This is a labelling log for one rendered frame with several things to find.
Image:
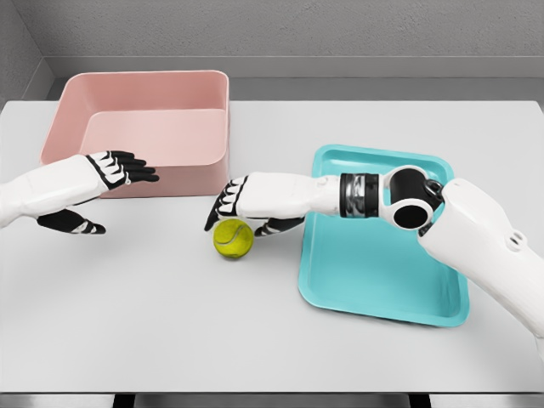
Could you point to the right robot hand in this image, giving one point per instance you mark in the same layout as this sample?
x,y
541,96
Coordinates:
x,y
263,197

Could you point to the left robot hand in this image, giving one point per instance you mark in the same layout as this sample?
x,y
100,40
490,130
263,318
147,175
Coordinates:
x,y
72,183

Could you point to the yellow-green tennis ball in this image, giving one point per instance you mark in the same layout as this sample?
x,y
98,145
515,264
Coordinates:
x,y
233,238

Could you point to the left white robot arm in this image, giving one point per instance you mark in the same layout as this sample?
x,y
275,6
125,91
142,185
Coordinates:
x,y
19,193

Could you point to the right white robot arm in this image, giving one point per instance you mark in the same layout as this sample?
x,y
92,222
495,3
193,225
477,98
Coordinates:
x,y
459,221

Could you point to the pink rectangular basket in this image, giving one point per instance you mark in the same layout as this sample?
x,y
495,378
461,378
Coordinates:
x,y
157,127

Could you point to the blue rectangular tray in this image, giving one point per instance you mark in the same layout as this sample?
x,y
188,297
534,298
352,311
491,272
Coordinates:
x,y
365,272

